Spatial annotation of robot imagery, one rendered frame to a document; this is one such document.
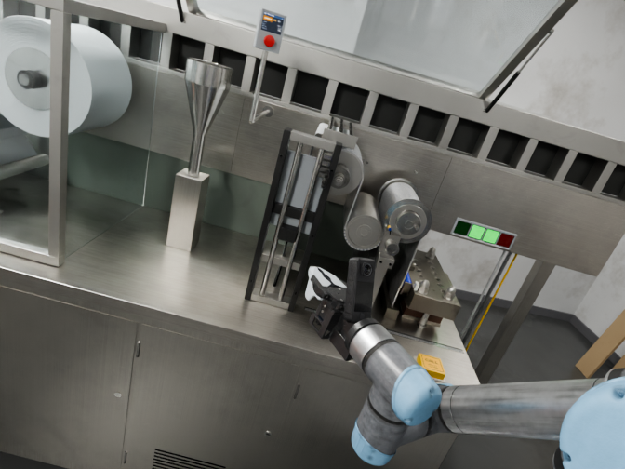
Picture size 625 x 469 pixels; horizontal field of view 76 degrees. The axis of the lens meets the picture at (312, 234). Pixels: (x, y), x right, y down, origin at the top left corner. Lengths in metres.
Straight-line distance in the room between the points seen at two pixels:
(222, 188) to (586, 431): 1.45
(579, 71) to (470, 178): 2.28
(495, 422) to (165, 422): 1.09
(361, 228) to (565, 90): 2.73
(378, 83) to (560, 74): 2.36
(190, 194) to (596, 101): 3.27
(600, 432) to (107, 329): 1.20
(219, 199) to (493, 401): 1.29
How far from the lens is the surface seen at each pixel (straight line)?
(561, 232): 1.86
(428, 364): 1.27
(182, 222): 1.46
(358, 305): 0.71
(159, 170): 1.74
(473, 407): 0.72
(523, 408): 0.67
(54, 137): 1.23
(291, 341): 1.18
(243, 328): 1.18
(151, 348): 1.33
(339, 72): 1.54
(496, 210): 1.72
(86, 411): 1.62
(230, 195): 1.67
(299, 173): 1.14
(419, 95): 1.56
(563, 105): 3.79
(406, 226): 1.28
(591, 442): 0.45
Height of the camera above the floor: 1.62
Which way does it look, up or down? 23 degrees down
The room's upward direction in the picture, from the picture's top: 16 degrees clockwise
